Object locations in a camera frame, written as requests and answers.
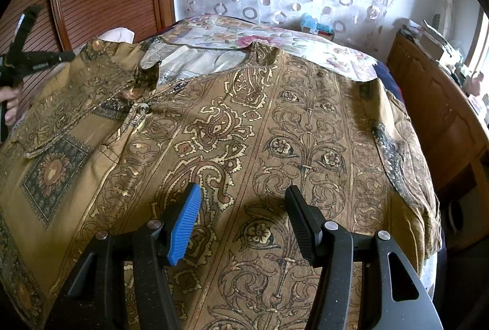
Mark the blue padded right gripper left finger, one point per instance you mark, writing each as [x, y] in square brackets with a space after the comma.
[159, 244]

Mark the beige pillow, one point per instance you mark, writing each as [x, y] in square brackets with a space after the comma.
[108, 42]

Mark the floral quilt bedspread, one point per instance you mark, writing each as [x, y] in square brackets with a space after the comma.
[220, 32]

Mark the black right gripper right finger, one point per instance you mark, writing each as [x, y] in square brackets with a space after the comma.
[328, 246]

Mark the clutter on cabinet top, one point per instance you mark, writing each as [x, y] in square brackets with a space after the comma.
[437, 48]

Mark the brown gold patterned garment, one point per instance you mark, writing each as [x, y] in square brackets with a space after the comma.
[106, 146]

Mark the blue tissue pack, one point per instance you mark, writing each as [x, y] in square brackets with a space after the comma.
[309, 24]

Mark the wooden low cabinet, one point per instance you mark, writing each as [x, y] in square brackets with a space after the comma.
[454, 141]

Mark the left hand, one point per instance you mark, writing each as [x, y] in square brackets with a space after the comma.
[12, 96]

